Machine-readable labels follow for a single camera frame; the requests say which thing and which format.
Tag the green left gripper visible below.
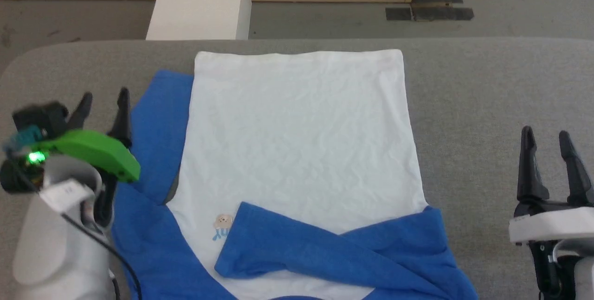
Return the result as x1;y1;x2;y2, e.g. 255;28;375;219
28;87;142;184

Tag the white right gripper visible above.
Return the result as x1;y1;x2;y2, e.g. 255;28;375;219
509;126;594;245

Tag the blue and white T-shirt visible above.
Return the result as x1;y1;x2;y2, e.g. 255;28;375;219
110;49;479;300

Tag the grey fabric sofa seat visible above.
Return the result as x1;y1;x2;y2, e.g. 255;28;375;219
0;37;594;300

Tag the white rectangular block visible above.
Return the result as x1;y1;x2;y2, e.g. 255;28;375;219
145;0;252;41

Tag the black floor tape patch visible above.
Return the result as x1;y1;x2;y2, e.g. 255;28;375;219
412;5;474;22

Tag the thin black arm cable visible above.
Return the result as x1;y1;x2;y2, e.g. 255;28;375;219
60;212;142;300

